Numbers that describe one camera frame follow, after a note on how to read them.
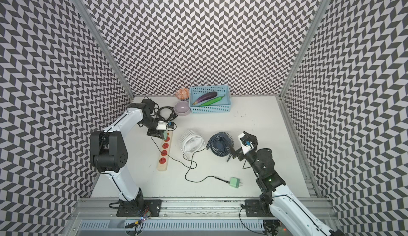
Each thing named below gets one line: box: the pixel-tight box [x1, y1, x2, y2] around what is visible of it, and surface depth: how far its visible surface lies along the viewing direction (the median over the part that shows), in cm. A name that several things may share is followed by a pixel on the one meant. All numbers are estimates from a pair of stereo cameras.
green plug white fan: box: [229, 177, 243, 189], surface depth 81 cm
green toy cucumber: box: [199, 94, 226, 107], surface depth 114 cm
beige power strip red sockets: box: [157, 130, 174, 172], surface depth 88 cm
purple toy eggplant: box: [192, 91, 218, 106], surface depth 114 cm
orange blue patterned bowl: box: [175, 87, 190, 101], surface depth 122 cm
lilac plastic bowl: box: [174, 100, 191, 116], surface depth 107 cm
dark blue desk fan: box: [206, 131, 235, 157], surface depth 87 cm
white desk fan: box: [179, 129, 207, 161], surface depth 86 cm
